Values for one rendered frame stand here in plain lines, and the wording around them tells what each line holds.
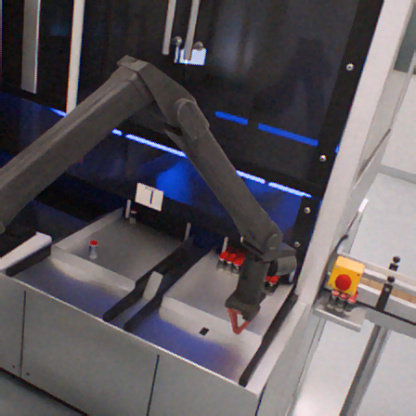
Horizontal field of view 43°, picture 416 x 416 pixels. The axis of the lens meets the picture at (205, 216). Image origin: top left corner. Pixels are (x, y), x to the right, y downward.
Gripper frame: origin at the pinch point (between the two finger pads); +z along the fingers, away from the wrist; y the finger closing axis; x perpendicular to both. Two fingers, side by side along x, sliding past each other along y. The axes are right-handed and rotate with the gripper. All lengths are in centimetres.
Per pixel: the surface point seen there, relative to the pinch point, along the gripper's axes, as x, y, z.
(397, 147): 0, 488, 43
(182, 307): 14.5, 0.3, 0.9
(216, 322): 5.3, 0.6, 0.9
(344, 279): -17.3, 23.3, -11.0
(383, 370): -44, 144, 86
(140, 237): 42, 26, 2
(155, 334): 15.6, -10.0, 3.4
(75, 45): 66, 17, -48
